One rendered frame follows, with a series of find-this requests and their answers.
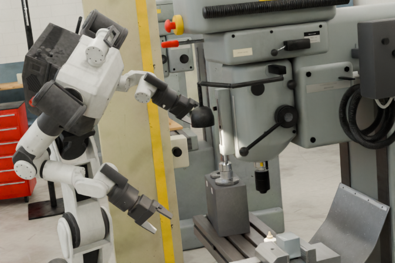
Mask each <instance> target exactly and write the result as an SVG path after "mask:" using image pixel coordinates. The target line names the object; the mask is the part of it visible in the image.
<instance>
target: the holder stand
mask: <svg viewBox="0 0 395 263"><path fill-rule="evenodd" d="M232 173H233V180H231V181H221V180H220V170H218V171H213V172H211V173H210V174H205V175H204V177H205V189H206V200H207V211H208V218H209V220H210V222H211V223H212V225H213V227H214V229H215V230H216V232H217V234H218V236H219V237H226V236H230V235H237V234H244V233H248V232H250V222H249V209H248V202H247V189H246V184H245V183H244V182H243V181H242V180H241V179H240V178H239V177H238V176H237V175H236V174H235V173H234V172H233V171H232Z"/></svg>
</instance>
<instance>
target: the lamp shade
mask: <svg viewBox="0 0 395 263"><path fill-rule="evenodd" d="M191 125H192V127H193V128H205V127H211V126H214V125H215V118H214V115H213V112H212V110H211V108H209V107H207V106H204V105H203V106H198V107H196V108H194V109H193V110H192V115H191Z"/></svg>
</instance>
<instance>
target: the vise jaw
mask: <svg viewBox="0 0 395 263"><path fill-rule="evenodd" d="M255 256H256V257H257V258H258V259H259V260H261V261H262V262H263V263H290V258H289V254H288V253H286V252H285V251H284V250H282V249H281V248H280V247H279V246H278V245H276V244H275V243H274V242H273V241H268V242H263V243H260V244H259V245H258V246H257V248H256V249H255Z"/></svg>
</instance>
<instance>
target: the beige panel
mask: <svg viewBox="0 0 395 263"><path fill-rule="evenodd" d="M82 7H83V16H84V21H85V19H86V18H87V16H88V15H89V13H90V12H91V11H92V10H94V9H97V10H98V12H100V13H101V14H103V15H105V16H106V17H108V18H109V19H111V20H113V21H114V22H116V23H117V24H119V25H120V26H122V27H124V28H127V29H128V35H127V37H126V39H125V41H124V42H123V44H122V46H121V47H120V49H119V51H120V55H121V57H122V61H123V64H124V68H123V69H124V70H123V72H122V76H123V75H124V74H125V73H128V72H129V71H131V70H139V71H144V72H151V73H153V74H154V75H156V77H157V78H158V79H160V80H162V81H164V75H163V65H162V54H161V48H160V37H159V27H158V16H157V10H156V0H82ZM164 82H165V81H164ZM137 87H138V85H134V86H132V87H130V88H129V90H128V91H127V92H119V91H115V92H114V94H113V96H112V98H111V100H110V102H109V104H108V106H107V108H106V110H105V112H104V114H103V116H102V117H101V119H100V121H99V123H98V130H99V139H100V144H101V153H102V162H103V163H112V164H113V165H115V166H116V167H117V169H118V173H120V174H121V175H123V176H124V177H126V178H127V179H128V183H129V184H130V185H131V186H133V187H134V188H136V189H137V190H138V191H139V194H138V196H141V195H142V194H144V195H145V196H147V197H148V198H150V199H151V200H153V199H154V200H156V201H157V202H158V203H160V204H161V205H163V206H164V207H165V208H166V209H167V210H168V211H169V212H170V213H172V214H173V217H172V219H171V220H170V219H168V218H166V217H165V216H163V215H162V214H159V213H158V212H157V211H155V213H154V214H153V215H152V216H151V217H150V218H149V219H148V220H147V221H148V222H149V223H150V224H151V225H153V226H154V227H155V228H156V229H157V230H156V233H155V234H152V233H151V232H149V231H148V230H146V229H144V228H142V227H141V226H139V225H137V223H135V220H134V219H133V218H131V217H130V216H128V210H126V211H125V212H123V211H122V210H120V209H119V208H118V207H116V206H114V205H113V204H112V203H110V202H109V201H108V208H109V213H110V215H111V217H112V226H113V249H114V254H115V262H116V263H184V260H183V249H182V239H181V233H180V222H179V212H178V201H177V195H176V184H175V174H174V168H173V157H172V146H171V140H170V130H169V119H168V111H167V110H165V109H163V108H161V107H159V106H157V105H156V104H154V103H152V99H150V101H149V102H148V103H141V102H139V101H137V100H136V99H135V92H136V90H137ZM107 199H108V196H107Z"/></svg>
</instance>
